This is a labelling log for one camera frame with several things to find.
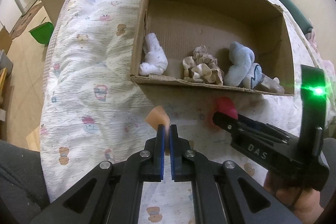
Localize light blue plush toy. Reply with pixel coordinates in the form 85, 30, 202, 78
223, 42, 263, 89

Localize cream ruffled scrunchie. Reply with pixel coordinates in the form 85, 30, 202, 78
182, 46, 223, 86

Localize orange tan sock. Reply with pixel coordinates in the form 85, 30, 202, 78
144, 105, 170, 156

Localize white soft cloth bundle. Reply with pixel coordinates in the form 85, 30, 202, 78
139, 33, 168, 76

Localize person's right hand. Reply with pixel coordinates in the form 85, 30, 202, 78
264, 172, 324, 223

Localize small beige plush toy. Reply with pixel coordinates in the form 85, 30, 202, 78
257, 76, 285, 94

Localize pink blanket edge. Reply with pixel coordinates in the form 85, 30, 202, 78
305, 27, 335, 78

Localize grey trouser leg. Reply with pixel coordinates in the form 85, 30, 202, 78
1, 140, 50, 223

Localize teal bolster pillow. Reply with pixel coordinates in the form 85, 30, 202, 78
252, 0, 314, 36

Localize white printed bed quilt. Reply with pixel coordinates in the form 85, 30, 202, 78
41, 0, 335, 223

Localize open cardboard box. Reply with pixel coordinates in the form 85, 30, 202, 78
130, 0, 294, 96

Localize yellow red wooden rack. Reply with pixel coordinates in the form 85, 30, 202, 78
0, 68, 7, 105

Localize grey trash bin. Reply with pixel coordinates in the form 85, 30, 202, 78
0, 50, 13, 77

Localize green plastic bin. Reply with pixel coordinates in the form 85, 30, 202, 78
29, 22, 54, 45

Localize flat cardboard sheet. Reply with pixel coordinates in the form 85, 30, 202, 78
0, 27, 13, 54

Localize patterned floor rug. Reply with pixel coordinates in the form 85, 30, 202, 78
10, 2, 43, 39

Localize white kitchen cabinets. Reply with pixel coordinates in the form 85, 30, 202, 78
0, 0, 22, 33

